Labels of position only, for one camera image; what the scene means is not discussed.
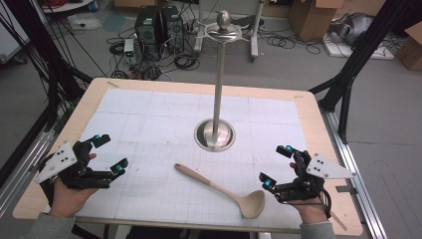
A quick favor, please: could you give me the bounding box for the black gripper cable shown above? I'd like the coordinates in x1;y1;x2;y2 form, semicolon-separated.
317;183;333;221

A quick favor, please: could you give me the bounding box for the person's right hand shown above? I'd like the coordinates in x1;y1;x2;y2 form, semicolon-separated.
289;161;330;225

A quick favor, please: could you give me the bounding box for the grey bag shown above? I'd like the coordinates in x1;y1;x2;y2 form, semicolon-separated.
327;12;375;46

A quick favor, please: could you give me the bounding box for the steel utensil stand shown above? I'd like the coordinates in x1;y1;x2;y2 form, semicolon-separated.
193;9;251;153

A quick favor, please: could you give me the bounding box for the white metal stand frame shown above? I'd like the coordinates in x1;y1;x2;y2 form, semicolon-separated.
193;0;267;64

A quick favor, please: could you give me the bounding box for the black metal frame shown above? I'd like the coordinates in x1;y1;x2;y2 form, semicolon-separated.
0;0;95;132
308;0;422;144

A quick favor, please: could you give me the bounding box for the person's left hand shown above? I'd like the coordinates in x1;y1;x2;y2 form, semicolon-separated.
49;151;101;219

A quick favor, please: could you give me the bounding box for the white grid mat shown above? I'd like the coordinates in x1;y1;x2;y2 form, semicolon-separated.
49;87;309;231

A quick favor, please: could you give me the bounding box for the beige ladle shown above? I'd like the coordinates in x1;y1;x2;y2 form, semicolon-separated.
173;162;267;220

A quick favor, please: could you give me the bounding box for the large cardboard box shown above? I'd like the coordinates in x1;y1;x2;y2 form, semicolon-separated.
288;0;345;43

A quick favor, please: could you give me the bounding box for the white flat board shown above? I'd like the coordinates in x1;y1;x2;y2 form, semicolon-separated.
322;35;396;62

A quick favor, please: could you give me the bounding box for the coiled black cable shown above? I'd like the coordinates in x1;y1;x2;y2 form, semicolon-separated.
108;41;126;57
173;53;201;72

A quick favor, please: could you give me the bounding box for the small cardboard box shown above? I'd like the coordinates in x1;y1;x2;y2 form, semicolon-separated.
393;21;422;73

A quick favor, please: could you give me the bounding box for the black computer tower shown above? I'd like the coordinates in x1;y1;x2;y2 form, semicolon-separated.
161;6;185;54
133;5;164;62

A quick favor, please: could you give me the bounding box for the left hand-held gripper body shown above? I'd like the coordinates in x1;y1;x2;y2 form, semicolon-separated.
33;138;112;191

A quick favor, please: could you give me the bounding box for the aluminium rail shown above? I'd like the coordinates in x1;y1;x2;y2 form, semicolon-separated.
318;108;388;239
0;108;66;218

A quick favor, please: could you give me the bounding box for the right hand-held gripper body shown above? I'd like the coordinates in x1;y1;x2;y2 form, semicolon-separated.
273;148;357;204

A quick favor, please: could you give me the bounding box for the white power supply unit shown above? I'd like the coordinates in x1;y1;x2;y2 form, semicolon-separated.
122;38;136;66

